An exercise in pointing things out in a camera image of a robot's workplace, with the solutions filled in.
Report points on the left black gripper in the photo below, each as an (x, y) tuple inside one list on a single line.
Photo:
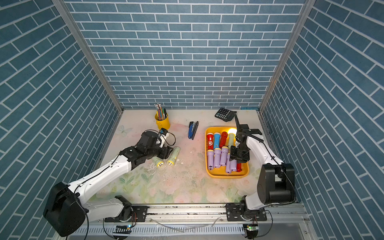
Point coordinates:
[(165, 152)]

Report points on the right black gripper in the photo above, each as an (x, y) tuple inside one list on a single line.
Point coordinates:
[(243, 159)]

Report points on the purple flashlight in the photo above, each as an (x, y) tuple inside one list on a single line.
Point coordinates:
[(233, 165), (228, 165), (225, 151), (210, 159)]

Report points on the green flashlight slanted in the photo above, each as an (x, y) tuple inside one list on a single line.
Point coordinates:
[(173, 156)]

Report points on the yellow plastic storage tray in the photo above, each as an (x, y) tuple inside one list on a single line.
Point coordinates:
[(220, 173)]

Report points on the purple flashlight bottom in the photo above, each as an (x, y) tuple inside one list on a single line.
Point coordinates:
[(210, 159)]

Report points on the purple flashlight slanted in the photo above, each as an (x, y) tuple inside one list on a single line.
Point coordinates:
[(217, 157)]

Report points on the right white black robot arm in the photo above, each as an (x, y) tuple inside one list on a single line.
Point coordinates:
[(276, 183)]

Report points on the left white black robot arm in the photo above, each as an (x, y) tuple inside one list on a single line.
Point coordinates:
[(68, 206)]

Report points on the yellow pen cup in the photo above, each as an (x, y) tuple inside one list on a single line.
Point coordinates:
[(162, 124)]

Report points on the pens in cup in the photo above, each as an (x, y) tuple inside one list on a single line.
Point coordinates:
[(161, 114)]

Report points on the black calculator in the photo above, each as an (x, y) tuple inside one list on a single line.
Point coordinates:
[(225, 114)]

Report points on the blue black stapler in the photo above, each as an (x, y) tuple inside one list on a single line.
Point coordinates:
[(193, 126)]

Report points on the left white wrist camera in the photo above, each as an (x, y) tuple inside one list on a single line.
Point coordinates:
[(163, 134)]

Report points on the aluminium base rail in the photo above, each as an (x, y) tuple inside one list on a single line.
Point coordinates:
[(288, 222)]

